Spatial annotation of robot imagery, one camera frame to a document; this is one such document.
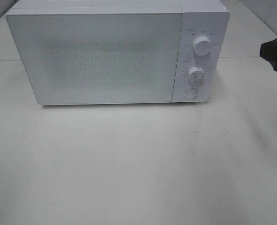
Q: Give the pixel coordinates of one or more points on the white timer knob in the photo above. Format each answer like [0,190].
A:
[195,74]

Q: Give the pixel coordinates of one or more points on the round white door button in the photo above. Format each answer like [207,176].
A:
[190,93]

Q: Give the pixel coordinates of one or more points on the white microwave door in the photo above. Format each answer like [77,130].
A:
[99,59]

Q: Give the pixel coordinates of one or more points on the upper white power knob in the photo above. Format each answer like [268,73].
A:
[202,45]

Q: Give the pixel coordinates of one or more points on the white microwave oven body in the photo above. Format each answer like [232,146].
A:
[199,17]

